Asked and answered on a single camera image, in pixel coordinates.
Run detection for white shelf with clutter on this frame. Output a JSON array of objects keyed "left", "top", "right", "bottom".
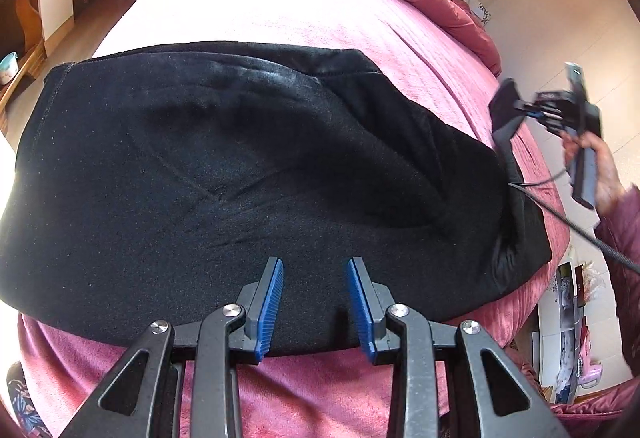
[{"left": 530, "top": 260, "right": 601, "bottom": 404}]

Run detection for pink plastic item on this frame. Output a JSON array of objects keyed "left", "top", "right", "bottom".
[{"left": 577, "top": 353, "right": 604, "bottom": 390}]

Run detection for wooden desk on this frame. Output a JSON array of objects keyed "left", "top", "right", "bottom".
[{"left": 0, "top": 0, "right": 51, "bottom": 114}]

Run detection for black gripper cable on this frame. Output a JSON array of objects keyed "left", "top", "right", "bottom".
[{"left": 507, "top": 170, "right": 640, "bottom": 275}]

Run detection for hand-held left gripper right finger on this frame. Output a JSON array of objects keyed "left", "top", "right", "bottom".
[{"left": 346, "top": 257, "right": 583, "bottom": 438}]

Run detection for person's right forearm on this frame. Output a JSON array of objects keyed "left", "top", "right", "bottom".
[{"left": 594, "top": 185, "right": 640, "bottom": 271}]

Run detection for light blue cup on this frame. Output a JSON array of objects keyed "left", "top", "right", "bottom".
[{"left": 0, "top": 52, "right": 20, "bottom": 86}]

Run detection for black pants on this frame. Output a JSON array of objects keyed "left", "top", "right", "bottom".
[{"left": 0, "top": 39, "right": 553, "bottom": 359}]

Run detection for person's right hand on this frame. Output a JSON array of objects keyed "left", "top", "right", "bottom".
[{"left": 562, "top": 129, "right": 626, "bottom": 220}]

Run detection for pink bed blanket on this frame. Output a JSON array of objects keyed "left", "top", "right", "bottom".
[{"left": 17, "top": 0, "right": 571, "bottom": 438}]

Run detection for floral cloth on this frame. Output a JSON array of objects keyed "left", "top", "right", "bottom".
[{"left": 5, "top": 363, "right": 51, "bottom": 438}]

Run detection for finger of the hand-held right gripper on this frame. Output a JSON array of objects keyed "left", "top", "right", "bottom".
[{"left": 489, "top": 78, "right": 525, "bottom": 145}]

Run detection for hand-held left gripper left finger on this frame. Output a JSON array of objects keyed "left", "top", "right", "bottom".
[{"left": 57, "top": 257, "right": 286, "bottom": 438}]

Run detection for person's maroon clothing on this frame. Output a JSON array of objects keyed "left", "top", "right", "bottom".
[{"left": 550, "top": 383, "right": 640, "bottom": 438}]

